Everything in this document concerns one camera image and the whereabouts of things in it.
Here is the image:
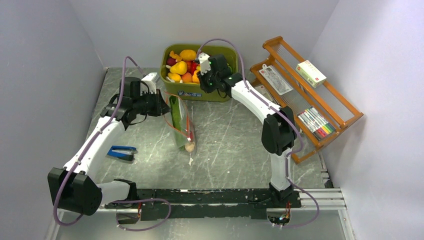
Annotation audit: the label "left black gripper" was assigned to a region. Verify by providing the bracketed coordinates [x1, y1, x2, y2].
[133, 89, 172, 117]

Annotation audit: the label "green leafy vegetable toy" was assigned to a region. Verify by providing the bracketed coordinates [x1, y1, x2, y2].
[168, 95, 189, 151]

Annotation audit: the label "clear zip top bag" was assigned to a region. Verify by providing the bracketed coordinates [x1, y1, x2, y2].
[164, 91, 196, 155]

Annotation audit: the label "white garlic toy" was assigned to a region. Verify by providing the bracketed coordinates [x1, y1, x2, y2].
[184, 142, 196, 153]

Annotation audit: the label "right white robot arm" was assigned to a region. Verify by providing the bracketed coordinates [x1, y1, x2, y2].
[196, 52, 297, 207]

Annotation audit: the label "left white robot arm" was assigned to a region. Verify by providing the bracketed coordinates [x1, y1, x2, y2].
[47, 72, 170, 216]

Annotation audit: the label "orange bell pepper toy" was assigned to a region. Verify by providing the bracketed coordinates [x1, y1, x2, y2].
[192, 70, 200, 84]

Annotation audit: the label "small red chili toy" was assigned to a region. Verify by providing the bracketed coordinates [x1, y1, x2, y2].
[188, 61, 199, 75]

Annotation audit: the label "green plastic bin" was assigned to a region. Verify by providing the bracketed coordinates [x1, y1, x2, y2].
[160, 43, 239, 102]

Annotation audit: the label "blue black pliers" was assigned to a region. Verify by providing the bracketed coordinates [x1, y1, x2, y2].
[107, 145, 138, 162]

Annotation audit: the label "white packaged card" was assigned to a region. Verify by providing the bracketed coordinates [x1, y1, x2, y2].
[259, 64, 293, 96]

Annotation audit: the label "white green box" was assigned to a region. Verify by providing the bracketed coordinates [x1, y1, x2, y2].
[295, 60, 327, 88]

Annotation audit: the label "orange wooden rack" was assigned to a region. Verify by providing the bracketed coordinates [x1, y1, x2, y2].
[250, 36, 364, 164]

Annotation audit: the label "colour marker pen set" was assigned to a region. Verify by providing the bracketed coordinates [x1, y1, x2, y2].
[297, 106, 336, 140]

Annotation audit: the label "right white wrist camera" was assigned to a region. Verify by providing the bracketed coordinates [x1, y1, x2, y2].
[197, 52, 211, 75]

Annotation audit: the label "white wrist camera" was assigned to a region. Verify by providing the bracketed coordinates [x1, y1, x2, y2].
[197, 52, 211, 75]
[141, 72, 159, 94]

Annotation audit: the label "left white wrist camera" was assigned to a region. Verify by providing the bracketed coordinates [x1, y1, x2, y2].
[141, 72, 159, 94]

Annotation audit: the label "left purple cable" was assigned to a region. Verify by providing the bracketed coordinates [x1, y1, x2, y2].
[52, 56, 172, 233]

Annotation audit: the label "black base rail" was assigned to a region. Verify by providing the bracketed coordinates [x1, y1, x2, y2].
[105, 185, 302, 221]

